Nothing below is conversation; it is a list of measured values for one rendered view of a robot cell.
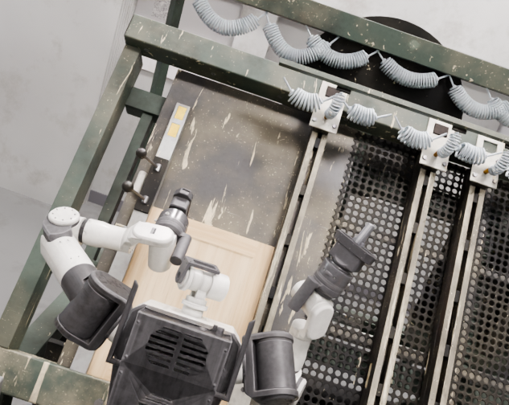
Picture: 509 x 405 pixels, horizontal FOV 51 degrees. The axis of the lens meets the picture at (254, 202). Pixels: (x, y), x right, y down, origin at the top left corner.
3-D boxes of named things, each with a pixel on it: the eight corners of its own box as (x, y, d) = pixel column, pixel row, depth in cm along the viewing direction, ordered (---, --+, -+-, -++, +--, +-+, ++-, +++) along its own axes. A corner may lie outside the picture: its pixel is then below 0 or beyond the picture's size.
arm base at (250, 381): (296, 408, 126) (301, 395, 117) (240, 411, 125) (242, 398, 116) (289, 345, 135) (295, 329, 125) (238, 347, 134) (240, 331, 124)
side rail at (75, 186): (0, 344, 171) (-12, 342, 160) (128, 59, 205) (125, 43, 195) (18, 349, 171) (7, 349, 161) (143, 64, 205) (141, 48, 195)
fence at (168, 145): (71, 369, 166) (69, 369, 162) (177, 107, 195) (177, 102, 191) (87, 374, 166) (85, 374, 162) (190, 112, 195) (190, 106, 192)
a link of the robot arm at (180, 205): (169, 182, 157) (156, 207, 148) (200, 193, 157) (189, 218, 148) (162, 213, 165) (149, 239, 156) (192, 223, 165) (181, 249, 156)
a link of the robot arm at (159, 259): (153, 241, 156) (140, 268, 147) (155, 213, 149) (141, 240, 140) (191, 250, 155) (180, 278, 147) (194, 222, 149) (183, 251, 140)
